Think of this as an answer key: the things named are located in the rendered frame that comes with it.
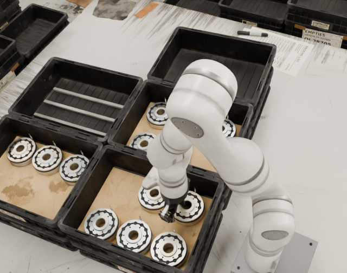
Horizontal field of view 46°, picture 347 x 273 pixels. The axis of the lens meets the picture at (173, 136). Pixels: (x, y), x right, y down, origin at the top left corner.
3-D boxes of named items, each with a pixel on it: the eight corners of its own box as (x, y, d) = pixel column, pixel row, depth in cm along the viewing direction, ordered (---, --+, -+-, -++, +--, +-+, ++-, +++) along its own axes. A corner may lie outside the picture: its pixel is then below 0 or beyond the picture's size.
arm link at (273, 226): (300, 228, 86) (288, 255, 100) (295, 188, 91) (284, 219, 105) (255, 227, 87) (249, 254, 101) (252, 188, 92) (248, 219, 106)
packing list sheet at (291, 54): (315, 43, 179) (315, 41, 178) (298, 77, 168) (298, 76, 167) (245, 25, 190) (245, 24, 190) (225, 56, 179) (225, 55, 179)
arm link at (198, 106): (198, 115, 55) (255, 195, 74) (226, 62, 58) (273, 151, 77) (148, 107, 61) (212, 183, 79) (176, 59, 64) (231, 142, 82)
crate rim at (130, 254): (225, 183, 118) (225, 180, 117) (187, 281, 103) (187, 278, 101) (107, 147, 131) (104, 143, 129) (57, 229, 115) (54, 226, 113)
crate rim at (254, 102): (277, 49, 149) (278, 44, 147) (254, 109, 134) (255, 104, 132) (177, 30, 161) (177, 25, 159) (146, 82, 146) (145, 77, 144)
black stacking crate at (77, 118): (149, 100, 154) (144, 79, 144) (113, 162, 138) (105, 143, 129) (62, 77, 166) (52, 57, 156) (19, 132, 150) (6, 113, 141)
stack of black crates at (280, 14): (293, 36, 264) (301, -10, 237) (276, 65, 250) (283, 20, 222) (236, 21, 278) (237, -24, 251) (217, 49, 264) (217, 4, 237)
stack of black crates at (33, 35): (49, 44, 283) (31, 2, 256) (83, 55, 273) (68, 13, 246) (11, 82, 264) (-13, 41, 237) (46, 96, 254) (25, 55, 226)
